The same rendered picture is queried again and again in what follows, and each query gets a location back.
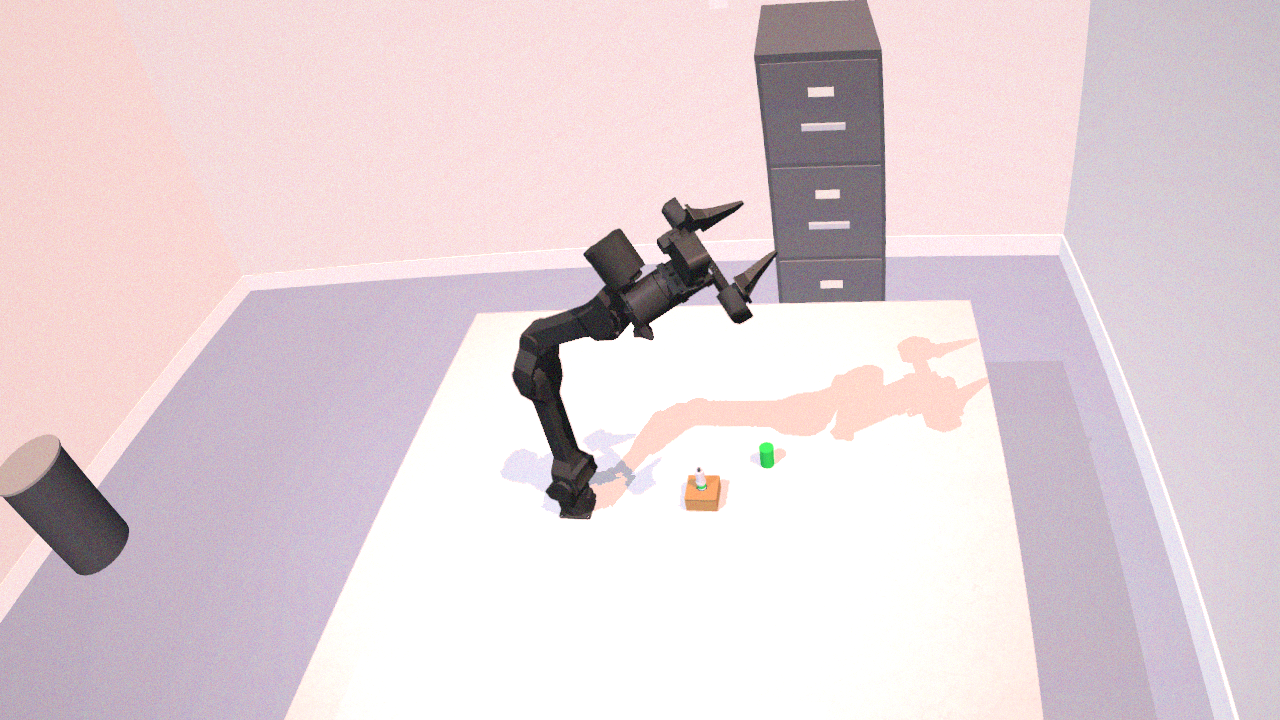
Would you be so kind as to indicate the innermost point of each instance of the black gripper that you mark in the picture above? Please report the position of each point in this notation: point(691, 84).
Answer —
point(732, 298)

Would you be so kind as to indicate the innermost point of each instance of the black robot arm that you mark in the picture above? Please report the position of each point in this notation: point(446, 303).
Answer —
point(537, 371)

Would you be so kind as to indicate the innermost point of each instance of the orange block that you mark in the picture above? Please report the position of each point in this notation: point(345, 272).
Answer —
point(703, 500)

